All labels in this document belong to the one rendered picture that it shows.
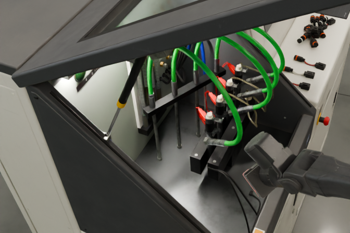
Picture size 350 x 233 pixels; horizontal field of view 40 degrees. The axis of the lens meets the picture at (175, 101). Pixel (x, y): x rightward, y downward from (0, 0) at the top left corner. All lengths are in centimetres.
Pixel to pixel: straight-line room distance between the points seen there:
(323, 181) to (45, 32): 74
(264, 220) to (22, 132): 73
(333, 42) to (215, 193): 79
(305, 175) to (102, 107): 71
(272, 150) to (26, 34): 66
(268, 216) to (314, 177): 57
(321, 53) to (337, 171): 110
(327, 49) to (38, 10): 114
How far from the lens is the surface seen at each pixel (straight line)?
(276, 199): 150
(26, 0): 138
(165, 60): 172
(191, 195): 164
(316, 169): 92
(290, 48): 196
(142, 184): 120
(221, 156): 154
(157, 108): 153
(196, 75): 157
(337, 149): 292
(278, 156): 98
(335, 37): 205
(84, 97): 133
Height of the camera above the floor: 218
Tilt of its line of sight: 44 degrees down
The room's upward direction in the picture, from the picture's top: 5 degrees counter-clockwise
